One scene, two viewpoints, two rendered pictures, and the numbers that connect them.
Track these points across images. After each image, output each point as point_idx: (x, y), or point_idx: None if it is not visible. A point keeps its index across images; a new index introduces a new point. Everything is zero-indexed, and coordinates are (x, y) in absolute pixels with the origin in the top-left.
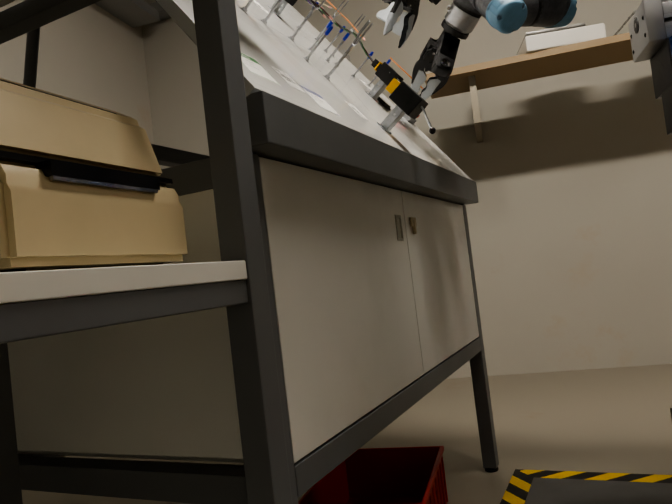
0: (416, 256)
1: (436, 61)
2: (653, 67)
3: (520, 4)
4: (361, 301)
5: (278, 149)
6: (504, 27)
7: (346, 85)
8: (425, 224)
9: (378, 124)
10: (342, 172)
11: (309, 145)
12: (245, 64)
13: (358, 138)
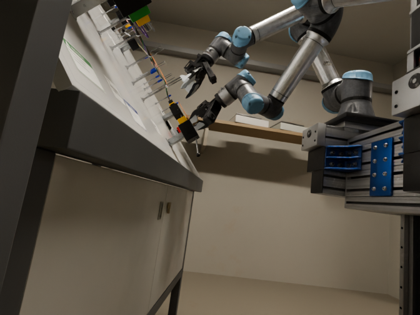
0: (164, 228)
1: (207, 114)
2: (310, 156)
3: (262, 101)
4: (119, 277)
5: (80, 155)
6: (250, 110)
7: (152, 108)
8: (174, 205)
9: (166, 139)
10: (135, 174)
11: (115, 155)
12: (75, 60)
13: (155, 152)
